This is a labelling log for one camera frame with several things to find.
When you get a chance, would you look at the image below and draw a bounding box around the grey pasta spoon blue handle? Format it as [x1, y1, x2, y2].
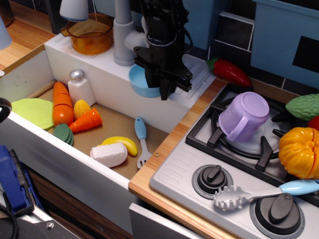
[213, 179, 319, 210]

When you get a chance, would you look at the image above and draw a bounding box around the light blue toy cabinet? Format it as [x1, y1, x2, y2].
[251, 0, 319, 88]

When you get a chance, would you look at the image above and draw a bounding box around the small orange carrot piece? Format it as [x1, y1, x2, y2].
[69, 109, 103, 133]

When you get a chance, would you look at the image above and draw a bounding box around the grey toy stove top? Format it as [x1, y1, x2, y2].
[150, 90, 319, 239]

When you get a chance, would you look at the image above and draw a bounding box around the blue handled grey toy fork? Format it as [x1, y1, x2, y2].
[135, 118, 152, 169]

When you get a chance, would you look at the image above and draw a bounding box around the black stove knob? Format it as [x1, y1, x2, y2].
[192, 164, 234, 200]
[250, 193, 305, 239]

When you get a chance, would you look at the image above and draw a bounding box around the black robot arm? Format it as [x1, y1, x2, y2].
[134, 0, 193, 100]

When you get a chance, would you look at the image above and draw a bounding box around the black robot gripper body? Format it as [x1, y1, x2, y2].
[134, 41, 193, 92]

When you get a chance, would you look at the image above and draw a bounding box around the light green toy plate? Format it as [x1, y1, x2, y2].
[11, 98, 54, 130]

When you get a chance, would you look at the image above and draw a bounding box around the black coiled cable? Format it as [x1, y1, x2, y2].
[0, 205, 19, 239]

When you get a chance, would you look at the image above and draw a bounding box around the blue clamp tool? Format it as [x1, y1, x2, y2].
[0, 145, 44, 217]

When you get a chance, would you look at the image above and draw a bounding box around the large orange toy carrot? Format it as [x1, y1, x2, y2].
[52, 82, 74, 126]

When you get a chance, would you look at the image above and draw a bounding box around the grey toy faucet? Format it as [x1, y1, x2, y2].
[113, 0, 149, 66]

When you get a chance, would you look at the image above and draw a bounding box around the yellow toy banana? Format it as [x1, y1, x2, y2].
[99, 136, 138, 156]

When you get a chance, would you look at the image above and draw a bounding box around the green toy bitter gourd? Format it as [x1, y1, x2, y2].
[286, 94, 319, 121]

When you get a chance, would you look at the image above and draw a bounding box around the left black stove knob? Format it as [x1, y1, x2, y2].
[192, 164, 234, 200]

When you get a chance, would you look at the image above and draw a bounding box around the red toy chili pepper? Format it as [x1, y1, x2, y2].
[205, 57, 253, 88]

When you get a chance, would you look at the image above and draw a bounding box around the purple toy cup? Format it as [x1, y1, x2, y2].
[218, 92, 270, 142]

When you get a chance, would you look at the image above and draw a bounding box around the white salt shaker silver cap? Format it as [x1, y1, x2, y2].
[68, 69, 96, 106]

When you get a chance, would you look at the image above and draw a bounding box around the light blue plastic bowl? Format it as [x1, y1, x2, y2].
[129, 64, 160, 98]

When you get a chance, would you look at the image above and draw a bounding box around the white toy bread loaf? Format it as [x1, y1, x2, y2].
[90, 142, 128, 168]

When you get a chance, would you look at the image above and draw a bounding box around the red toy tomato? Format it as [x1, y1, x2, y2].
[307, 116, 319, 131]

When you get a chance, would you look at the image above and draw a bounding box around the light blue cup at left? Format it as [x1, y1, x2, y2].
[0, 18, 12, 50]

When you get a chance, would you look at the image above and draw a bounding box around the amber transparent toy pot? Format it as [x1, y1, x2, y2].
[61, 13, 114, 55]

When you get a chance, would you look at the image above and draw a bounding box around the dark green toy leaf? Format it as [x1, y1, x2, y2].
[53, 123, 74, 146]

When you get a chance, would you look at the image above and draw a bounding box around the right black stove knob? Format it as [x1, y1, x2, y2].
[250, 193, 305, 239]

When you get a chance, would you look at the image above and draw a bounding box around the yellow toy corn piece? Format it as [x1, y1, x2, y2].
[73, 100, 91, 120]

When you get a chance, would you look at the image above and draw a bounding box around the orange toy pumpkin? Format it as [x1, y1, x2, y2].
[279, 127, 319, 179]

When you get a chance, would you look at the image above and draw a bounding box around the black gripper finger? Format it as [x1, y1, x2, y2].
[160, 77, 176, 101]
[145, 67, 160, 88]

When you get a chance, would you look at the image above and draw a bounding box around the black stove grate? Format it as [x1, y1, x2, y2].
[185, 83, 319, 207]

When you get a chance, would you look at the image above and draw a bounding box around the white toy sink unit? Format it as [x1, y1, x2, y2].
[0, 35, 223, 188]

